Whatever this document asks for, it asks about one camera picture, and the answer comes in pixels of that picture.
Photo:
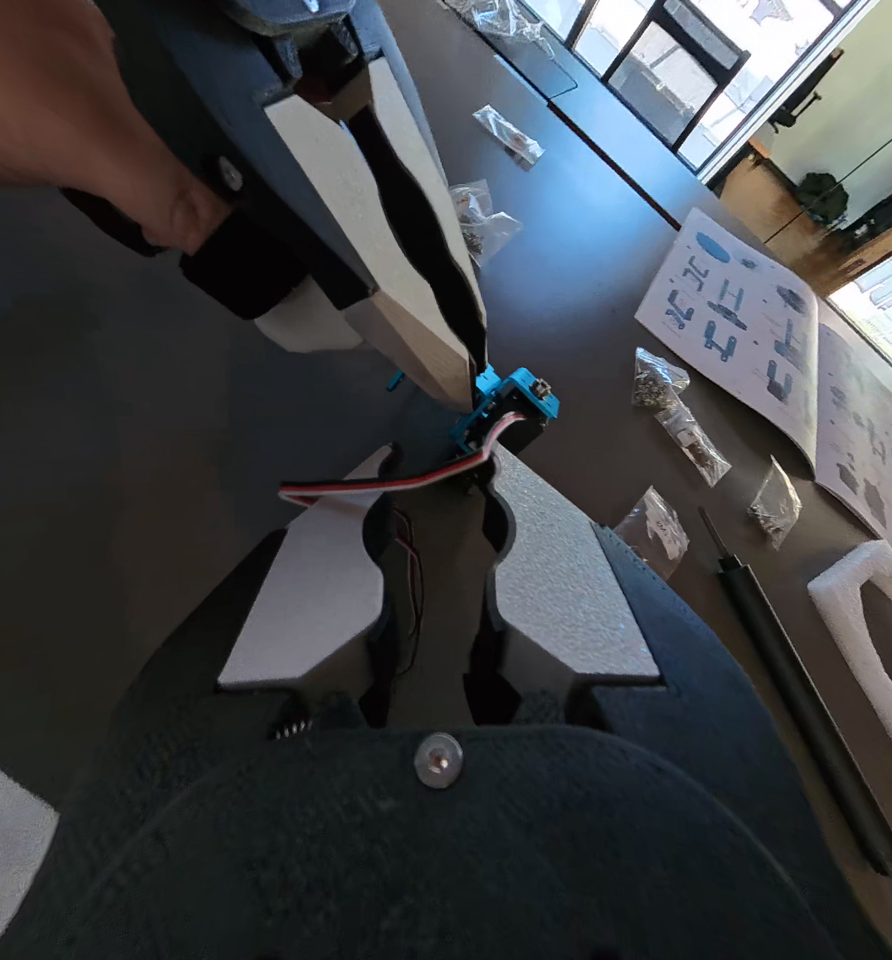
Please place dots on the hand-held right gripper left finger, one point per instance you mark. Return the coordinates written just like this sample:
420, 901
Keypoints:
311, 600

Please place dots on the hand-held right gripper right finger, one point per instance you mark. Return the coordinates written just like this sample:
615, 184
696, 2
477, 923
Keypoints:
566, 600

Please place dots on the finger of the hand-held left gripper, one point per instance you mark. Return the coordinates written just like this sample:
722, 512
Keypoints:
341, 210
419, 165

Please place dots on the labelled clear bag of screws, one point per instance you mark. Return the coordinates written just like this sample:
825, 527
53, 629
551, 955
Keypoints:
656, 532

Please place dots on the dark grey desk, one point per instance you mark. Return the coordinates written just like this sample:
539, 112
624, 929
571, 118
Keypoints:
603, 337

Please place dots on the person's left hand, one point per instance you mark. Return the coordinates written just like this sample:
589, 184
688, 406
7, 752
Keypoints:
48, 97

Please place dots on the clear plastic parts bag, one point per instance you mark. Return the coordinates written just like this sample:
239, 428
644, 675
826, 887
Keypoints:
487, 225
776, 502
693, 442
507, 135

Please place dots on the crumpled clear plastic wrap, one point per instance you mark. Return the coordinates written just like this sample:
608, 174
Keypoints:
498, 16

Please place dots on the black screwdriver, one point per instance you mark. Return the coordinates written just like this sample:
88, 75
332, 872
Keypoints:
791, 675

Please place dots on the clear bag of silver screws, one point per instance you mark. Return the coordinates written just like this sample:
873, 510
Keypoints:
656, 379

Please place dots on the assembly instruction booklet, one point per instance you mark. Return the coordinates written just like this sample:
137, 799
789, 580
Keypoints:
746, 315

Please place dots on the large office window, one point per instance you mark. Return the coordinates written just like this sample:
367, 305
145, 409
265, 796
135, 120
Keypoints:
783, 30

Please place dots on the black office chair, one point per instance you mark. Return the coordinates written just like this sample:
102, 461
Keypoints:
802, 94

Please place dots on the person's white shirt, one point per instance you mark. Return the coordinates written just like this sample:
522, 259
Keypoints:
3, 847

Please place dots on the dark green bag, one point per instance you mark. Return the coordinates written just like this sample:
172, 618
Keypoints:
821, 196

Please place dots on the white foam packing frame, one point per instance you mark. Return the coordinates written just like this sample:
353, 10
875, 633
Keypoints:
843, 622

